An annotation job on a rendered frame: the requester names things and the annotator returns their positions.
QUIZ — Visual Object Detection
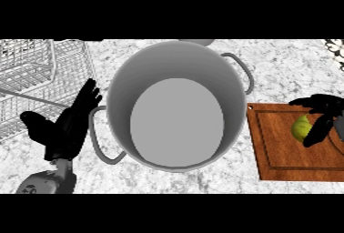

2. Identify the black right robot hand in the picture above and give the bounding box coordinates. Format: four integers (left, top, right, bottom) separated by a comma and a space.
287, 94, 344, 148

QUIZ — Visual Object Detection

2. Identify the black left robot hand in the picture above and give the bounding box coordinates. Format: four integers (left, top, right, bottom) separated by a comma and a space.
19, 77, 103, 162

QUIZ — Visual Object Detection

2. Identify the green pear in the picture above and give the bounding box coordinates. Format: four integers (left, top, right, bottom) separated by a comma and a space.
290, 114, 312, 143

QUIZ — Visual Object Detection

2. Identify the brown wooden cutting board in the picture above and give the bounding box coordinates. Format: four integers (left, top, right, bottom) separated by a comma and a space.
246, 103, 344, 183

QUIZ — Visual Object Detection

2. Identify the large grey metal pot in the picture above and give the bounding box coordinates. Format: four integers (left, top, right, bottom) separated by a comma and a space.
86, 40, 255, 173

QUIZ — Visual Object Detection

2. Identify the grey round object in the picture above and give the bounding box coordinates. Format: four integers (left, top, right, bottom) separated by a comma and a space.
178, 39, 216, 47

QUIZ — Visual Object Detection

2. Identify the white wire dish rack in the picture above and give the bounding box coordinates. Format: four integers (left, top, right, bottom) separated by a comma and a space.
0, 39, 97, 142

